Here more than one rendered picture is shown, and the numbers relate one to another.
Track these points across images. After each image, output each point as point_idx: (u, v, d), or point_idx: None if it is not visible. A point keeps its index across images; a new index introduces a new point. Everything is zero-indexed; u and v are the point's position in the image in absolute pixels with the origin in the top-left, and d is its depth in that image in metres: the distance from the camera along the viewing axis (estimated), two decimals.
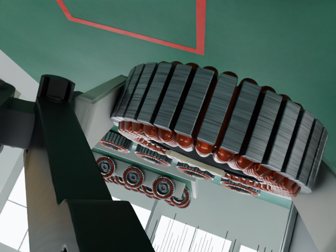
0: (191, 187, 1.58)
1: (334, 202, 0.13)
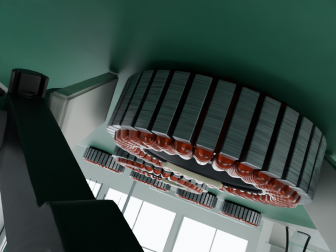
0: None
1: None
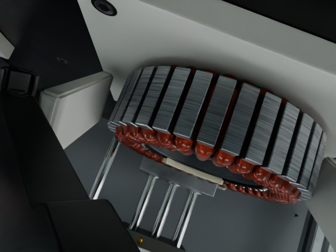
0: None
1: None
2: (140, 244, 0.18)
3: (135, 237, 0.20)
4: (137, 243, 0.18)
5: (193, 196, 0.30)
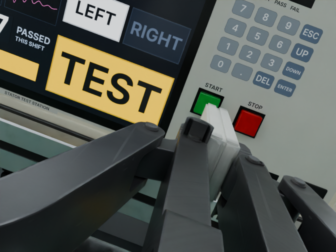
0: None
1: (215, 145, 0.15)
2: None
3: None
4: None
5: None
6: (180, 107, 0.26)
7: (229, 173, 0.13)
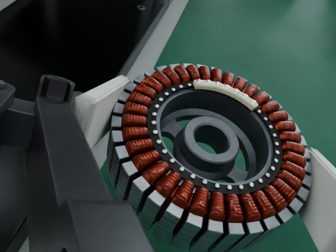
0: None
1: (334, 202, 0.13)
2: None
3: None
4: None
5: None
6: None
7: None
